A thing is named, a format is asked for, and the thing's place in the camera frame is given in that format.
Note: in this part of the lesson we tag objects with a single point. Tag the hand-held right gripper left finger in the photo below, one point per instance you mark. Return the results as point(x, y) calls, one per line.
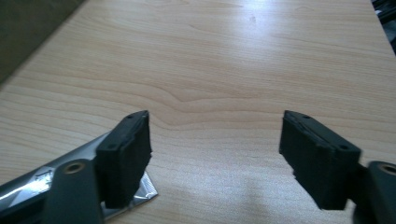
point(123, 161)

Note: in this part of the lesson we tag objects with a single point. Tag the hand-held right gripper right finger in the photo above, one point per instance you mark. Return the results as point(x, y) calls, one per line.
point(317, 168)

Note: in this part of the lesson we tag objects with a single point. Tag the dark equipment beside table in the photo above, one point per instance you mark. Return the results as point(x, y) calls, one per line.
point(386, 21)

